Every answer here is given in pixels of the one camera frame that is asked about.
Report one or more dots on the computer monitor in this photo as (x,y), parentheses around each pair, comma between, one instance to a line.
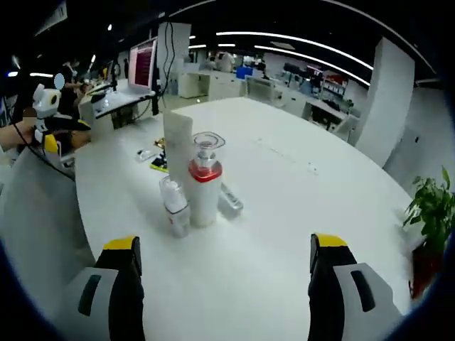
(142,64)

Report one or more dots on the blue storage bin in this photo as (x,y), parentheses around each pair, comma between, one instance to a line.
(244,72)

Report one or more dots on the ceiling light strip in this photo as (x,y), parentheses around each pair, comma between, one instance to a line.
(277,49)
(249,34)

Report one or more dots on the black laptop stand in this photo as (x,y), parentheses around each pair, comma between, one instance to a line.
(155,104)

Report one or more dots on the green black skincare sachet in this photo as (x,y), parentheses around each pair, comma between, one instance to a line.
(160,165)

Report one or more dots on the white skincare bottle red collar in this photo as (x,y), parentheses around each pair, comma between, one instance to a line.
(202,199)

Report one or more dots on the red container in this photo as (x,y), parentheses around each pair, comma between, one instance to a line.
(426,270)

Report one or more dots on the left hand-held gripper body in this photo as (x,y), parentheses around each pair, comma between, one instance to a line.
(48,101)

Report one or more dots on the storage shelf rack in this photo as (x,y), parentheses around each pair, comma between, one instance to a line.
(334,87)

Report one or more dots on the ceiling air conditioner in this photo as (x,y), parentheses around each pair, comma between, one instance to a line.
(53,16)

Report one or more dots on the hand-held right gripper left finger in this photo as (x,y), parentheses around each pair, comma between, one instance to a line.
(124,302)

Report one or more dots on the white office counter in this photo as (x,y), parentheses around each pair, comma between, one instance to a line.
(220,87)

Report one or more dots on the potted green plant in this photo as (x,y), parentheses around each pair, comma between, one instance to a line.
(432,209)

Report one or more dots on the white table socket strip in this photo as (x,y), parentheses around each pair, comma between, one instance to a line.
(312,167)

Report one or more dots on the white skincare tube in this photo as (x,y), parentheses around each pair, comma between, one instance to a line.
(177,142)

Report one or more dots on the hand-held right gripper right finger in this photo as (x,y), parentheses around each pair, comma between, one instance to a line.
(327,284)

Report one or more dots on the small clear skincare sachet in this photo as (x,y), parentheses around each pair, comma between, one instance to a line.
(145,155)

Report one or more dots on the small white skincare bottle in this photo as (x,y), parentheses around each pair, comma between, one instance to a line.
(231,200)
(174,213)

